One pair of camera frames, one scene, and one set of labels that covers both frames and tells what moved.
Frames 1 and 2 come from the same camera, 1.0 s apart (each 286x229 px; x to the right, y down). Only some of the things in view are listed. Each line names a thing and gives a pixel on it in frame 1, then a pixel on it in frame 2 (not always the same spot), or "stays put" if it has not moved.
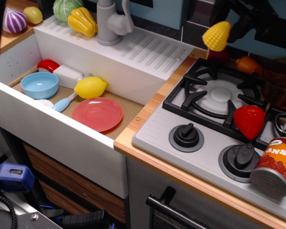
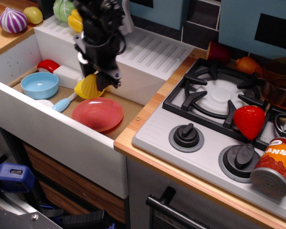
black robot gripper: [257, 15] → [97, 53]
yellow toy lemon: [90, 87] stays put
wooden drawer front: [73, 192] stays put
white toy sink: [60, 93] stays put
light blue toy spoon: [63, 104] stays put
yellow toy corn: [216, 37] → [87, 88]
